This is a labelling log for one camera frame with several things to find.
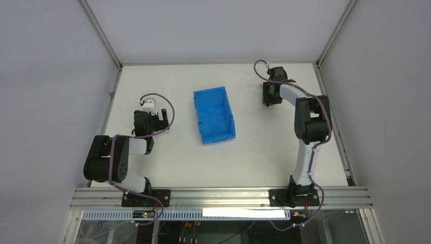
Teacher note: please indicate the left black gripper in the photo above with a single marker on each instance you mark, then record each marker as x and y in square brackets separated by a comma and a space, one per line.
[161, 119]

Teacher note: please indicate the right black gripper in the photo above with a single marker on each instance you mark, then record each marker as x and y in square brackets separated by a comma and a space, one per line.
[267, 93]

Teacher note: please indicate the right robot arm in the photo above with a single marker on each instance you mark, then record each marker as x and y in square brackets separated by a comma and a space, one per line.
[312, 127]

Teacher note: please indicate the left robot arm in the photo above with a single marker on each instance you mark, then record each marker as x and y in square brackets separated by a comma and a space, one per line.
[108, 157]

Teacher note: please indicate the blue plastic bin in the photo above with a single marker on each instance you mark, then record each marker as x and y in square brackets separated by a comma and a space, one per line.
[215, 118]

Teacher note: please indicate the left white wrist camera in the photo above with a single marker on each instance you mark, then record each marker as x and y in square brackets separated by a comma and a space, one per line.
[148, 105]

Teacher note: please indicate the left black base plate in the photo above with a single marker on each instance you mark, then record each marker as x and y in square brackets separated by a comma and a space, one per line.
[132, 200]

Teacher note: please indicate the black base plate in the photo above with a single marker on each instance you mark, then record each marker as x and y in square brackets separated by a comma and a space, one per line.
[132, 200]
[285, 198]

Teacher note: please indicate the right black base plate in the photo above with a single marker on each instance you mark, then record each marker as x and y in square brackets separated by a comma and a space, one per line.
[285, 198]

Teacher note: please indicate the grey slotted cable duct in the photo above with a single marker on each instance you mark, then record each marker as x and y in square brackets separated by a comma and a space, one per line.
[206, 214]

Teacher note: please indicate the right aluminium frame post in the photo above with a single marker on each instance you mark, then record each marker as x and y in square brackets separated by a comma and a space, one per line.
[335, 33]

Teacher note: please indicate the aluminium frame post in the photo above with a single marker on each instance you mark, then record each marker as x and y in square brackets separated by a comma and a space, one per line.
[335, 33]
[99, 32]

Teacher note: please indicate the aluminium front rail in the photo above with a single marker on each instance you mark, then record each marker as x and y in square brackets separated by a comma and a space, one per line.
[243, 198]

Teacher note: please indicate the left aluminium frame post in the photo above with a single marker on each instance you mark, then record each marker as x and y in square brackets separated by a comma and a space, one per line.
[99, 32]

